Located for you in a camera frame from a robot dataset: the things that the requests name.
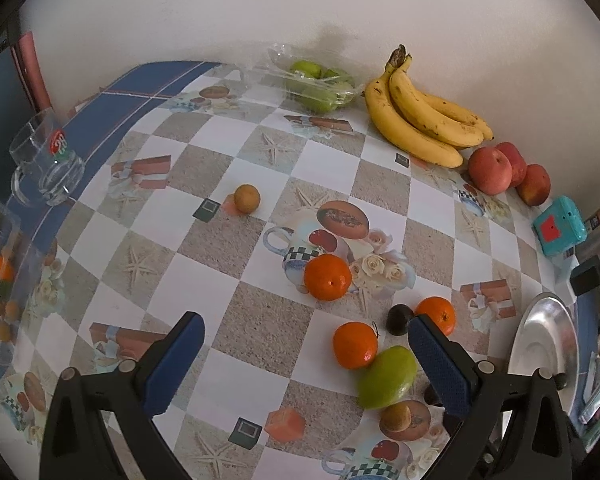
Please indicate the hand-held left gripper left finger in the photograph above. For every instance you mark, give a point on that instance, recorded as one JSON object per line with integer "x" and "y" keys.
{"x": 180, "y": 355}

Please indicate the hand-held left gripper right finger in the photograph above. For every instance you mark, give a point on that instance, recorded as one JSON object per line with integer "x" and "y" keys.
{"x": 437, "y": 360}

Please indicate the orange mandarin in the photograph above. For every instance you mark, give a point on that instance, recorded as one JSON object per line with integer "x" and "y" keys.
{"x": 355, "y": 345}
{"x": 327, "y": 277}
{"x": 437, "y": 314}

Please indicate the green mango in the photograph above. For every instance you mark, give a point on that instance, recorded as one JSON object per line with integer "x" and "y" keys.
{"x": 386, "y": 379}

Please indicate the dark purple passion fruit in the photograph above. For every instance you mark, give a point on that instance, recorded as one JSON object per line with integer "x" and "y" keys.
{"x": 399, "y": 319}
{"x": 561, "y": 381}

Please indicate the small brown longan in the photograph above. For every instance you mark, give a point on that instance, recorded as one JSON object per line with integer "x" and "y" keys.
{"x": 246, "y": 198}
{"x": 396, "y": 416}

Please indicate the round metal plate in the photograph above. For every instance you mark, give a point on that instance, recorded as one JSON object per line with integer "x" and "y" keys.
{"x": 545, "y": 330}

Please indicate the checkered printed tablecloth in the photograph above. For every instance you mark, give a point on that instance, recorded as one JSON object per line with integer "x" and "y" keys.
{"x": 260, "y": 320}

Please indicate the small black box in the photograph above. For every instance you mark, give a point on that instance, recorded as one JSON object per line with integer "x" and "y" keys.
{"x": 586, "y": 277}

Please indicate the teal plastic box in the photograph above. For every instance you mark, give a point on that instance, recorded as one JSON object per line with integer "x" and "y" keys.
{"x": 560, "y": 225}

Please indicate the red apple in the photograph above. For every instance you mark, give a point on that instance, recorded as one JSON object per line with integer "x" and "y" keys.
{"x": 489, "y": 171}
{"x": 535, "y": 185}
{"x": 516, "y": 160}

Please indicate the yellow banana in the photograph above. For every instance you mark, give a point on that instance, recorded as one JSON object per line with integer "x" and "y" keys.
{"x": 405, "y": 132}
{"x": 430, "y": 110}
{"x": 467, "y": 115}

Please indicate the clear glass mug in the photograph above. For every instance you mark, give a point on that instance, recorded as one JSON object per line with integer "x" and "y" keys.
{"x": 45, "y": 160}

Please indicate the small green fruit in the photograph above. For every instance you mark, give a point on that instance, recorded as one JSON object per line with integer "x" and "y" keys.
{"x": 304, "y": 67}
{"x": 320, "y": 100}
{"x": 336, "y": 74}

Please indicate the clear plastic bag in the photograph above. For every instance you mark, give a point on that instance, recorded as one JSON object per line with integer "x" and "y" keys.
{"x": 280, "y": 57}

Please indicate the dark blue panel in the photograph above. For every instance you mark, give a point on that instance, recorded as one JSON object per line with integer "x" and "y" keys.
{"x": 2, "y": 95}

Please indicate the pink board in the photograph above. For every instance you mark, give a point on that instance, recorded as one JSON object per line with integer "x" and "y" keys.
{"x": 30, "y": 70}

